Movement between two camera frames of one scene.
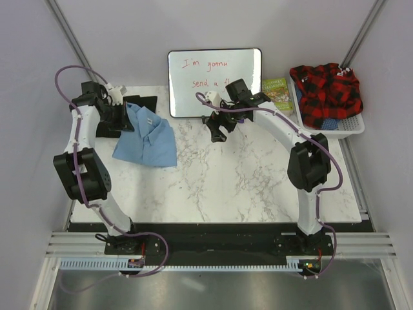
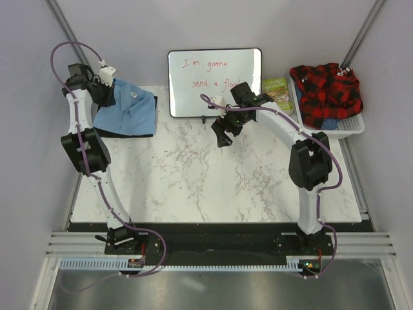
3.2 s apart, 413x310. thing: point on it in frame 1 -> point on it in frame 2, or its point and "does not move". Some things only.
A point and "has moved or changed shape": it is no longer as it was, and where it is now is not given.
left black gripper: (124, 123) -> (110, 99)
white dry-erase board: (192, 71) does not move
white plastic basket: (346, 128) does not move
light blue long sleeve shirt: (151, 143) has moved or changed shape
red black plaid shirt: (327, 92) does not move
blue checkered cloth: (330, 123) does not move
